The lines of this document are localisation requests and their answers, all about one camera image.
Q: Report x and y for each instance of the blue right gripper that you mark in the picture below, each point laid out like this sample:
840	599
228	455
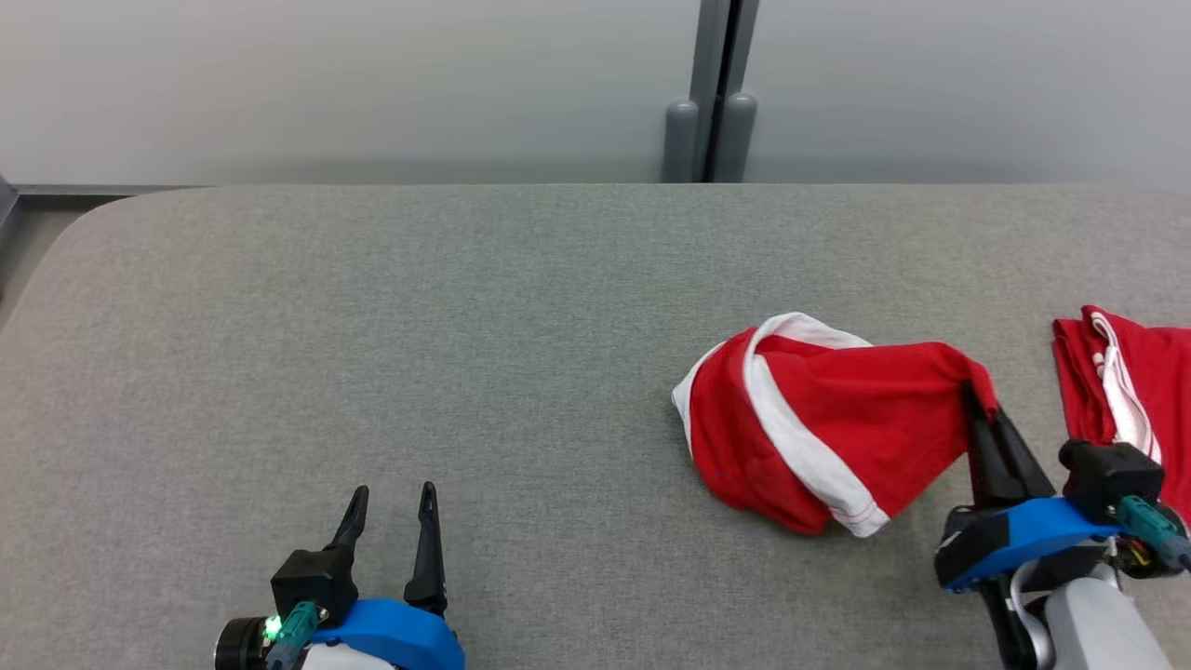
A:
1023	535

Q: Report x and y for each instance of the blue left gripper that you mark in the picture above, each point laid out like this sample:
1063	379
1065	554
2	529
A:
400	637

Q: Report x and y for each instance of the red white shorts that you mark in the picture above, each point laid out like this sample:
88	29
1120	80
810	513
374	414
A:
865	419

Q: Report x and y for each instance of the red white basketball jersey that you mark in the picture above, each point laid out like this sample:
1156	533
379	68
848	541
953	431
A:
1168	391

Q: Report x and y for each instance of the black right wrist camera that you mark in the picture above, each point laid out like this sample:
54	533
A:
1107	475

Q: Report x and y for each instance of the grey partition base rail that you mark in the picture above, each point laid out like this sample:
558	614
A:
93	191

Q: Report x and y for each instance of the grey metal partition post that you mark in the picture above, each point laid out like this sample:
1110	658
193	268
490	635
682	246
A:
712	84

